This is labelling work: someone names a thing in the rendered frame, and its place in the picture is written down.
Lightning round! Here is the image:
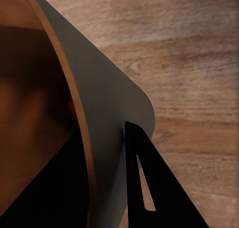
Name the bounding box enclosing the trash can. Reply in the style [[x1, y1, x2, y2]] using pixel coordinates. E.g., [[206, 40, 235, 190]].
[[0, 0, 155, 228]]

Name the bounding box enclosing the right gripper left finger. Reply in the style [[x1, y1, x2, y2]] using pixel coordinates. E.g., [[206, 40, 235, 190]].
[[0, 128, 90, 228]]

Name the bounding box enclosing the can of soda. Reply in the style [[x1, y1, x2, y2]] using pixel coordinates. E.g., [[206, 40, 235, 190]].
[[68, 96, 77, 118]]

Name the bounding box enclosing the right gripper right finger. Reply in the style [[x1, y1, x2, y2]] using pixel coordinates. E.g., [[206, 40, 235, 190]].
[[125, 121, 209, 228]]

